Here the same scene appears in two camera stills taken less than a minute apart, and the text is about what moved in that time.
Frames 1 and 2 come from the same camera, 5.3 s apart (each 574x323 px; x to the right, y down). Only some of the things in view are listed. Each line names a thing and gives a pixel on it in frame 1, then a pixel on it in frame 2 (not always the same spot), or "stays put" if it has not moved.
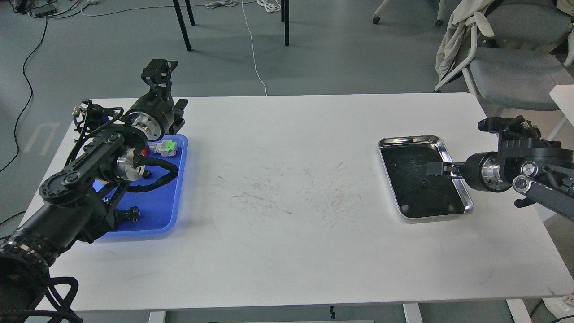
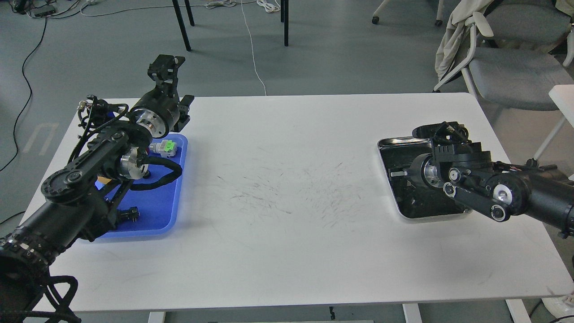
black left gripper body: x=154 y=115 stays put
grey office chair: x=530 y=53 stays put
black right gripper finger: x=438 y=168 → x=398 y=173
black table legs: x=284 y=7 stays put
